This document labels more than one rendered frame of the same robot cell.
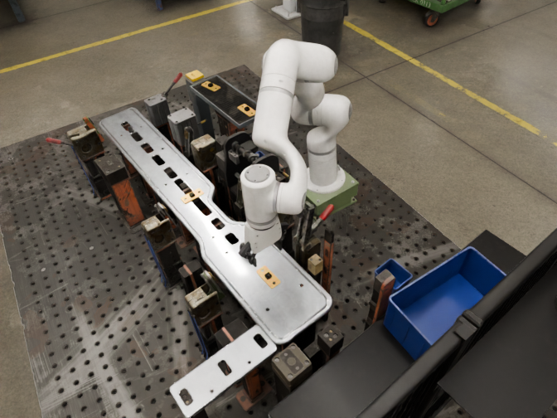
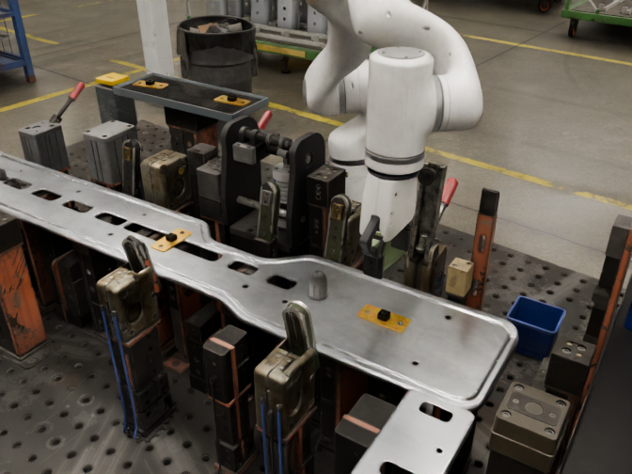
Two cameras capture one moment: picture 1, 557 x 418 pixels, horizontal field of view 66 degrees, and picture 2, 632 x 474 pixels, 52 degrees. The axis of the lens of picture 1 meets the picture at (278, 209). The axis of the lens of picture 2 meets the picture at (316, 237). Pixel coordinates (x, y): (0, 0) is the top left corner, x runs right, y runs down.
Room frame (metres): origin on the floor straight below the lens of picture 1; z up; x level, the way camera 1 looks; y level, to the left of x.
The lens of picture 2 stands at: (0.02, 0.47, 1.67)
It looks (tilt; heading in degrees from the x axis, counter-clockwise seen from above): 31 degrees down; 338
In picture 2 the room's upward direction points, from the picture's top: straight up
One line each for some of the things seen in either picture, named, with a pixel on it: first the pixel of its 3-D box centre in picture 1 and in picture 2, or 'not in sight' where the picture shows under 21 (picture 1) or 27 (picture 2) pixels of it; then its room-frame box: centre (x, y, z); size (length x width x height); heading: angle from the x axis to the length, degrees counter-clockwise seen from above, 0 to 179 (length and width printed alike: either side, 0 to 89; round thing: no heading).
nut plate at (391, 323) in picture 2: (268, 275); (384, 315); (0.75, 0.04, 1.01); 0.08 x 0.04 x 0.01; 36
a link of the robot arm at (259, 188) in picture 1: (261, 193); (401, 101); (0.75, 0.04, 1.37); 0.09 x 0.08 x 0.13; 75
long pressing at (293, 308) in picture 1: (188, 195); (162, 241); (1.14, 0.33, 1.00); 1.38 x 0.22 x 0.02; 36
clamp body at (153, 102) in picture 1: (164, 131); (55, 190); (1.71, 0.53, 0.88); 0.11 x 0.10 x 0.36; 126
